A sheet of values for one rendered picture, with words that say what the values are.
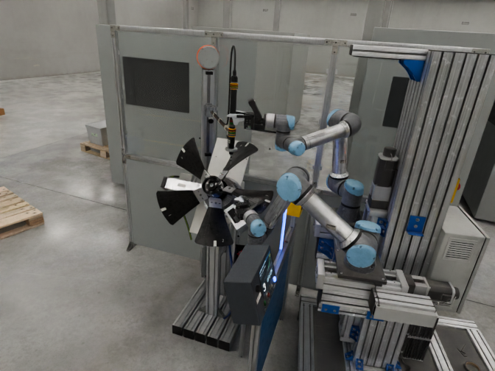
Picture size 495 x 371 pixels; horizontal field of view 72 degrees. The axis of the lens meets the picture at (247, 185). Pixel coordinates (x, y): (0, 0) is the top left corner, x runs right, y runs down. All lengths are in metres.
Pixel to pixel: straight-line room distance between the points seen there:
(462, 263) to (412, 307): 0.38
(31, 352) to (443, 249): 2.62
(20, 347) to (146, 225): 1.33
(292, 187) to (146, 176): 1.96
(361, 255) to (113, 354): 1.86
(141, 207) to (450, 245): 2.53
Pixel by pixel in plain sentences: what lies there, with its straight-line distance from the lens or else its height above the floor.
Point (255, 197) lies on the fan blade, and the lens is 1.98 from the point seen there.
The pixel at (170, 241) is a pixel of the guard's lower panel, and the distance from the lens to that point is 3.41.
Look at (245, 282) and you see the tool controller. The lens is 1.24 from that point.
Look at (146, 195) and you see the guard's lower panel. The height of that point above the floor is 0.63.
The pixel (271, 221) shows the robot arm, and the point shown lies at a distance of 1.77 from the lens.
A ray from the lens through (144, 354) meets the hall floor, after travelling 2.70.
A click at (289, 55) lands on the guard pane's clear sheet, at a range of 2.52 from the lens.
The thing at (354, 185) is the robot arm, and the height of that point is 1.26.
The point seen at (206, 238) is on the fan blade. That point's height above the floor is 0.97.
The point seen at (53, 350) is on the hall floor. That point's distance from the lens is 2.90.
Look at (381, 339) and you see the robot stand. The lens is 2.34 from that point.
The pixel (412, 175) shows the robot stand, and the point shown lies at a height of 1.48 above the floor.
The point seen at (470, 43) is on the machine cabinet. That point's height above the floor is 2.09.
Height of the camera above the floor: 2.04
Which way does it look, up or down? 24 degrees down
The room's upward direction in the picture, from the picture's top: 4 degrees clockwise
